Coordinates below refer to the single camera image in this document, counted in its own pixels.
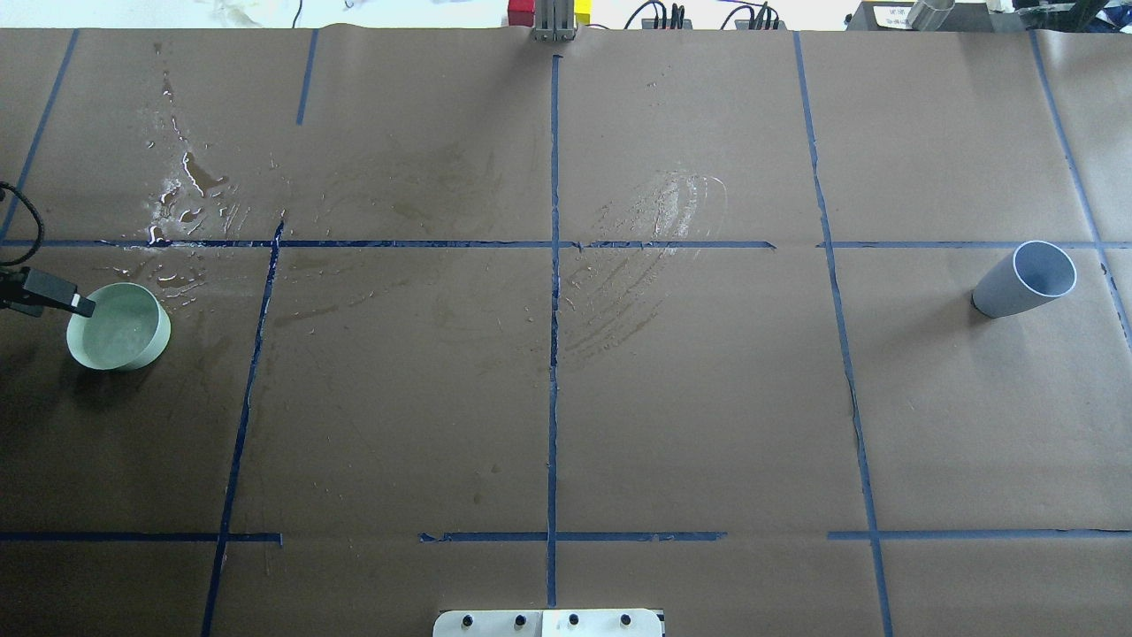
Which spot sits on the aluminium frame post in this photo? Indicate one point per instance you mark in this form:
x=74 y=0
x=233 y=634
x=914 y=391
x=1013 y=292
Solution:
x=554 y=21

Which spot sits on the mint green bowl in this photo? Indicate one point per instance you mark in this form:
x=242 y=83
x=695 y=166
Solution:
x=129 y=329

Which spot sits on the light blue cup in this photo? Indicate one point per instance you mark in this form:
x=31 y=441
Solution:
x=1033 y=274

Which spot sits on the silver metal cylinder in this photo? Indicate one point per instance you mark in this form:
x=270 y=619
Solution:
x=928 y=15

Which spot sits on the white pedestal column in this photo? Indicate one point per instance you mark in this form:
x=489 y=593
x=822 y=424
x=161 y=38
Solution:
x=551 y=622

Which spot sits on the yellow cube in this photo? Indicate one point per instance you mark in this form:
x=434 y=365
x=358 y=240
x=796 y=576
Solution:
x=583 y=11

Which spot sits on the red cube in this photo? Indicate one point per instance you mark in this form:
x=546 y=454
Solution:
x=520 y=13

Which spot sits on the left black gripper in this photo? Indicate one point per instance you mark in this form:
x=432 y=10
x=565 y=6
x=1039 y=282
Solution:
x=51 y=293

